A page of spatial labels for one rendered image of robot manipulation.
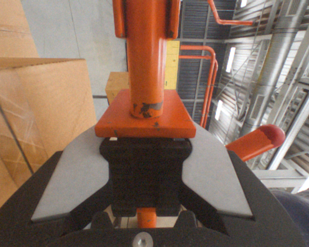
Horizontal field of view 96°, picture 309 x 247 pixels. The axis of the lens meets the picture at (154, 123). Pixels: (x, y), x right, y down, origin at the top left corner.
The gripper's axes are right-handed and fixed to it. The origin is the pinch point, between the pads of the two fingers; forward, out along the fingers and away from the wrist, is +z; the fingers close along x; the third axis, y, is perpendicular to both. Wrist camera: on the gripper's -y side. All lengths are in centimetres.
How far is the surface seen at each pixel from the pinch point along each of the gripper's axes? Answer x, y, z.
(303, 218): 24.3, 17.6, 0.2
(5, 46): -65, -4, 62
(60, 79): -12.7, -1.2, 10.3
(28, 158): -12.8, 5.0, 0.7
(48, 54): -118, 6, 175
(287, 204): 24.2, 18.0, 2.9
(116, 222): -4.2, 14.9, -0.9
